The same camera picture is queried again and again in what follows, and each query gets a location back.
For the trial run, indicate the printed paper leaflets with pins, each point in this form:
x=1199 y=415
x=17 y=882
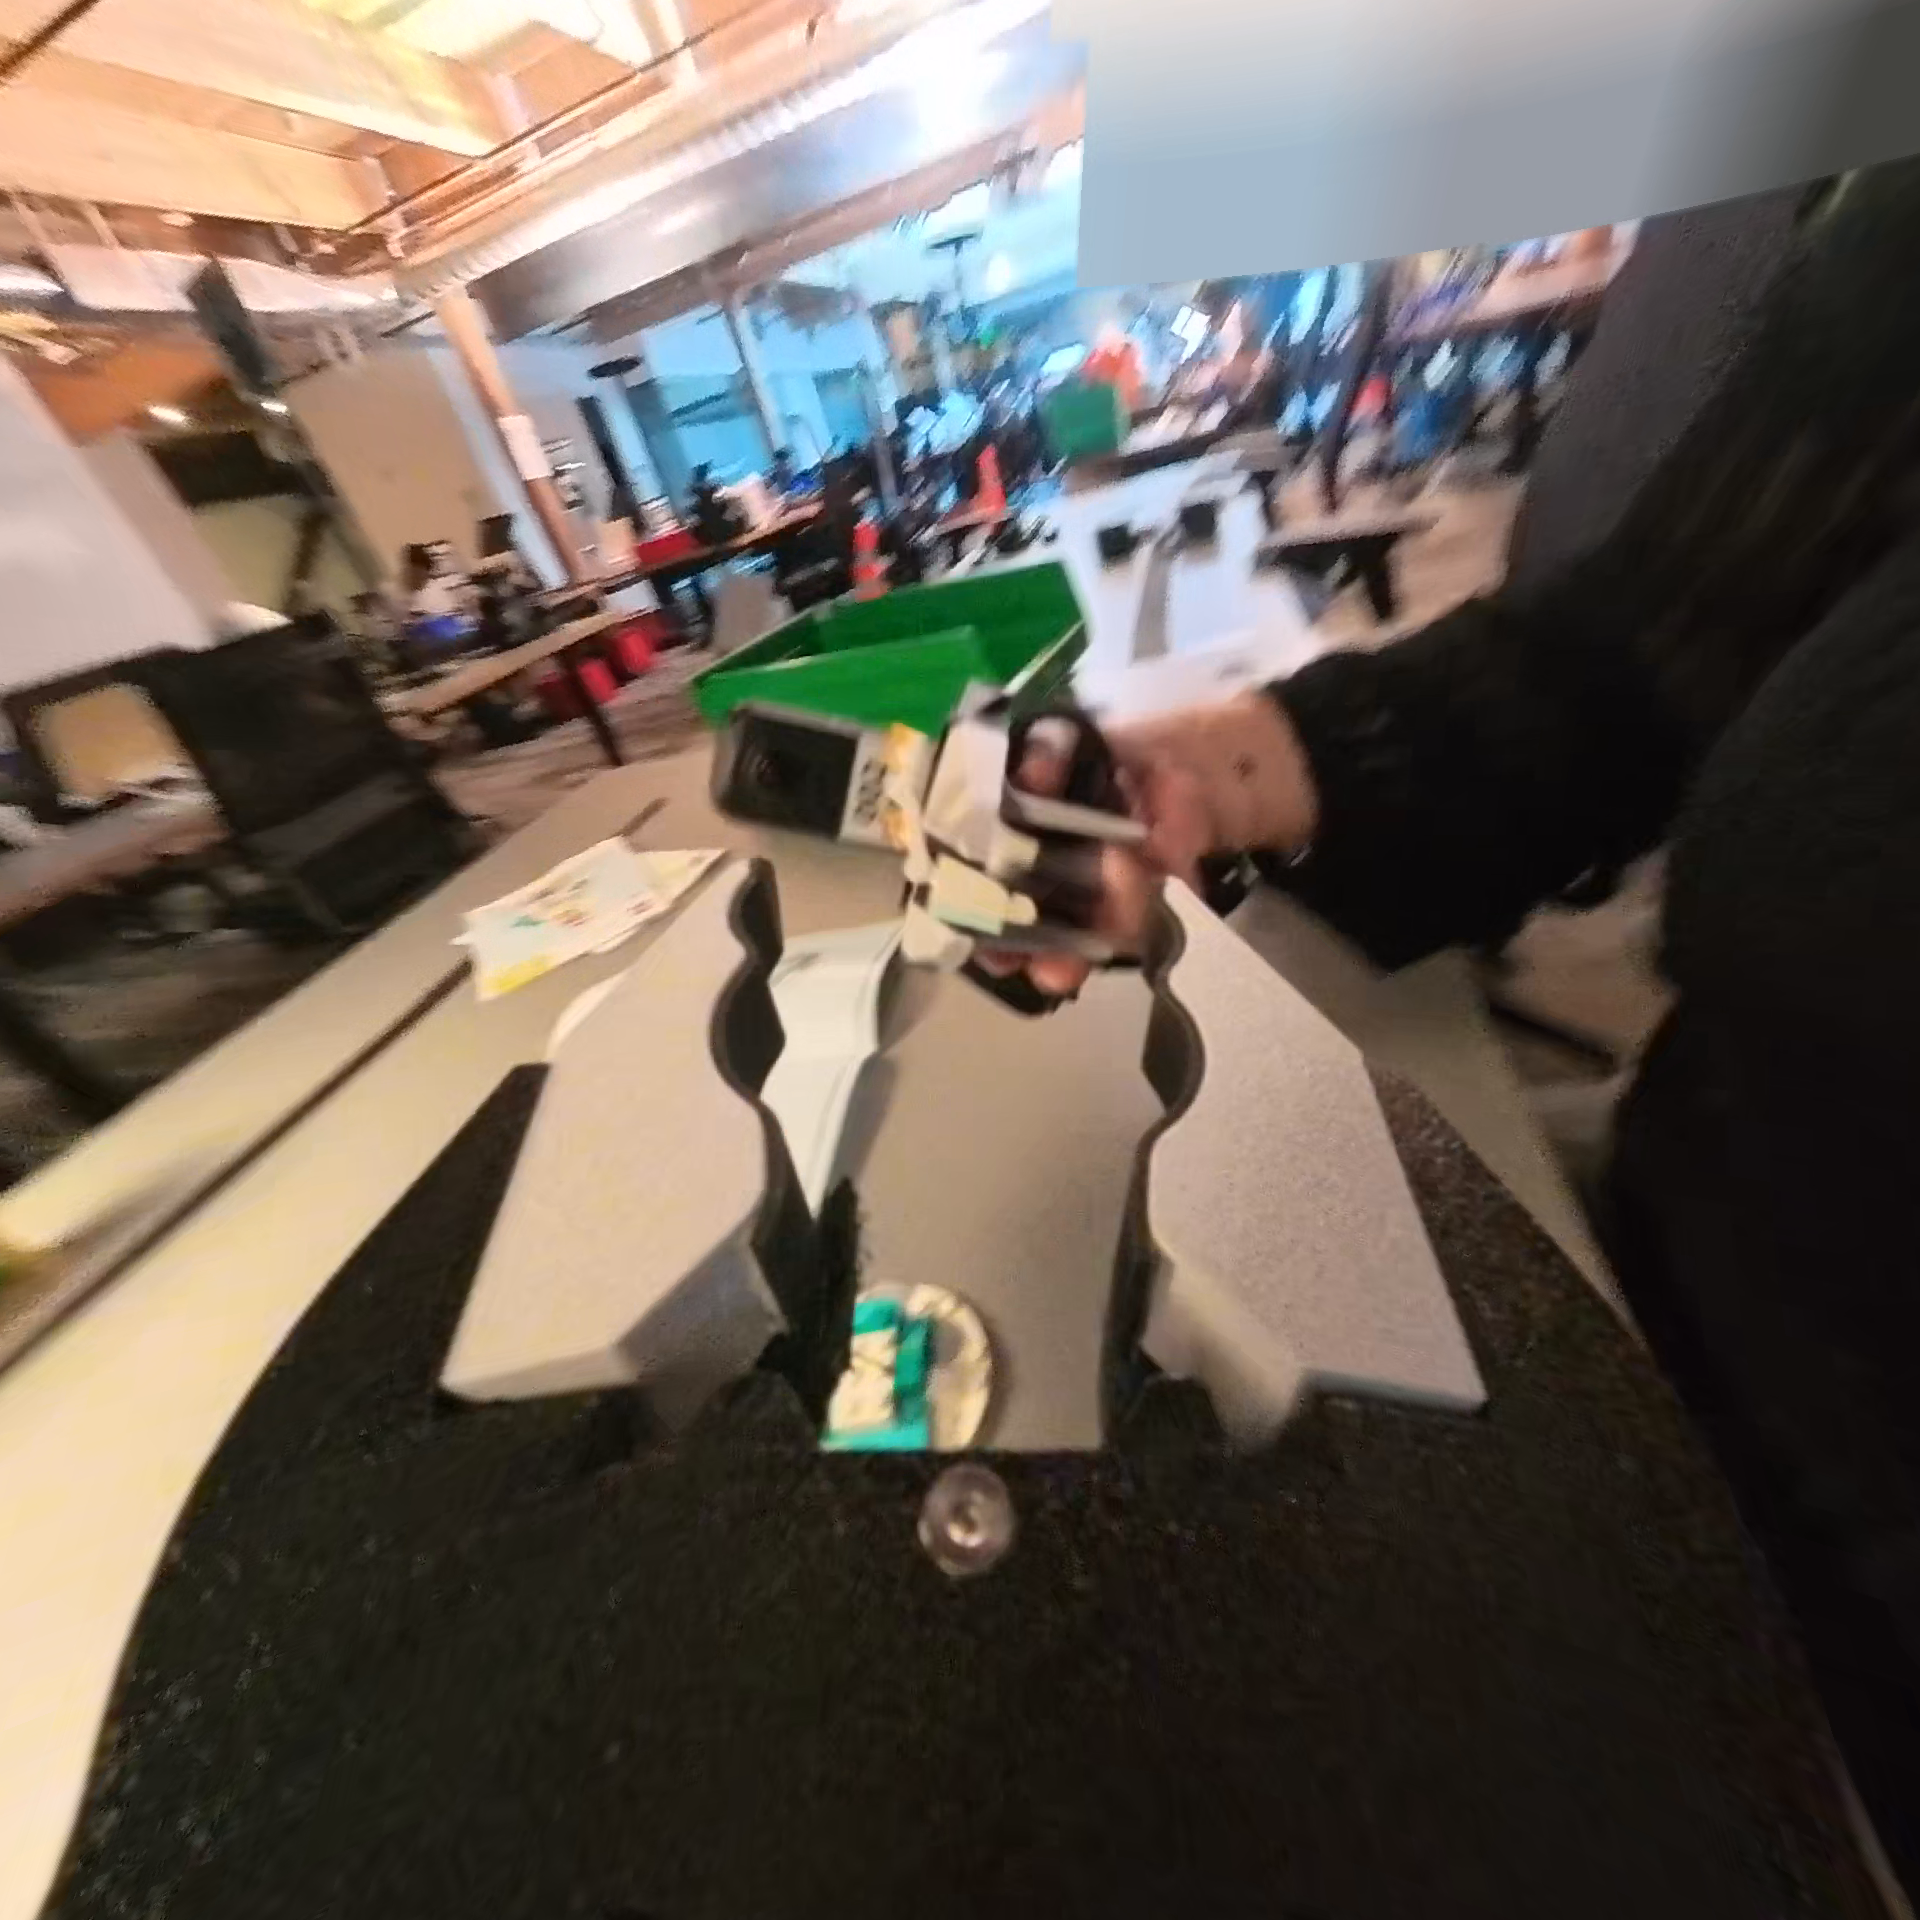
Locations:
x=587 y=915

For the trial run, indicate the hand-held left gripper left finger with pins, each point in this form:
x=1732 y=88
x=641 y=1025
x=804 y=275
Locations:
x=630 y=1200

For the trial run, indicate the round white teal lego base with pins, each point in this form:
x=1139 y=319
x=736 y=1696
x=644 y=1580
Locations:
x=902 y=1349

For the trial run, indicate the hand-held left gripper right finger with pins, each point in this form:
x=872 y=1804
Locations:
x=1289 y=1200

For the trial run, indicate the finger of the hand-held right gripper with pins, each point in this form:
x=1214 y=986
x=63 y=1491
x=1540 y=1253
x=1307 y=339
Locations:
x=832 y=1019

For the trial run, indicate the green plastic bin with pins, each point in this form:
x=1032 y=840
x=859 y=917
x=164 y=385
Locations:
x=839 y=675

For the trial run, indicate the person's right hand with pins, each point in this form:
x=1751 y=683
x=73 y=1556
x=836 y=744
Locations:
x=1214 y=780

